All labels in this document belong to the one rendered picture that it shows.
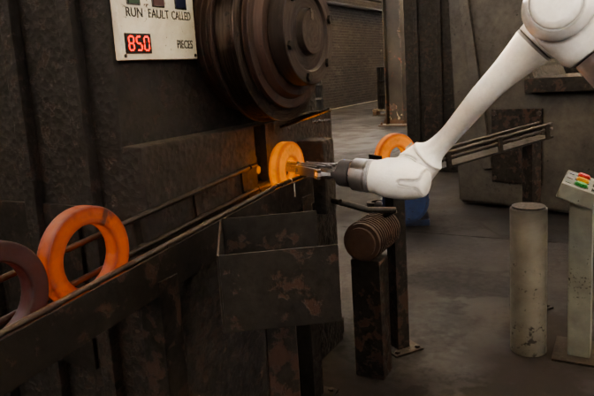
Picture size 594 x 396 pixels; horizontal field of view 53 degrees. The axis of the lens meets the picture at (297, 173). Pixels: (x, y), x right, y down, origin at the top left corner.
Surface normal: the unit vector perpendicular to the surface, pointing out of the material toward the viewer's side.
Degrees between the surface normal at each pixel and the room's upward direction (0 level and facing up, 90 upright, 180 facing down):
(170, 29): 90
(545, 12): 81
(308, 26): 90
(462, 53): 90
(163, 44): 90
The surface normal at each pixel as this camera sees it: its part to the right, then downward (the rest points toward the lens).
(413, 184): -0.19, 0.19
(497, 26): -0.68, 0.16
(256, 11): -0.04, -0.11
